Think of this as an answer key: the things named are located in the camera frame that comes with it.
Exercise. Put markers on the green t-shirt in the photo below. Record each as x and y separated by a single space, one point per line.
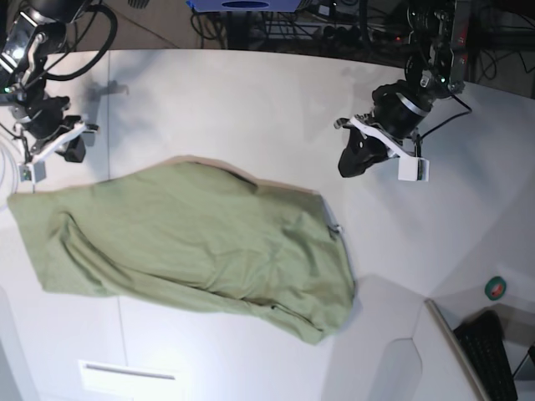
197 237

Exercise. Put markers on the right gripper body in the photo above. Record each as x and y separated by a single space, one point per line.
43 126

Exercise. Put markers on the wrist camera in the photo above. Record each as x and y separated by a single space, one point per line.
413 169
32 172

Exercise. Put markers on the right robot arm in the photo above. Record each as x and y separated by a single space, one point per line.
38 31

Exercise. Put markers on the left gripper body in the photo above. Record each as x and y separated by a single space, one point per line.
396 112

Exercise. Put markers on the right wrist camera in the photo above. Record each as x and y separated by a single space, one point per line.
32 172

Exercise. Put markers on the green tape roll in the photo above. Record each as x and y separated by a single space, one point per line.
495 288

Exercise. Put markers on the black power strip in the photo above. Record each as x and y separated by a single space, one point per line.
352 36

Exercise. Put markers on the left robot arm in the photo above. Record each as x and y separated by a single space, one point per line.
434 70

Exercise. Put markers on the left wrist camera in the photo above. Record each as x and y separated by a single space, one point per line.
413 169

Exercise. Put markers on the grey laptop edge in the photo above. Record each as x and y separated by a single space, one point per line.
468 372

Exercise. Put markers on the black keyboard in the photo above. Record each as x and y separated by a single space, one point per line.
481 340

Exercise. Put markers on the white table slot plate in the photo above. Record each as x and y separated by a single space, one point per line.
137 384

